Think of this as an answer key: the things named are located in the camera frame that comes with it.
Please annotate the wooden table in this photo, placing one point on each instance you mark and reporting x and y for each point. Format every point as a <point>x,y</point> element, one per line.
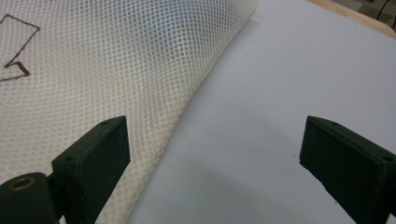
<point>364,21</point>

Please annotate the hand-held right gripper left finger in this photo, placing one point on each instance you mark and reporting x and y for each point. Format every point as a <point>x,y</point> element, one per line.
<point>93,161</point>

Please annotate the white table mat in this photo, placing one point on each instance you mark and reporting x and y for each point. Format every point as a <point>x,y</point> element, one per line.
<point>280,109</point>

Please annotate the white mesh laundry bag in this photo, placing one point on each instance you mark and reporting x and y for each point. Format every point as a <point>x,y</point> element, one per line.
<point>102,62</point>

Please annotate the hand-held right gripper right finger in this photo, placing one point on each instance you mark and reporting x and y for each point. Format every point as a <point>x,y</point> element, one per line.
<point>345,161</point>

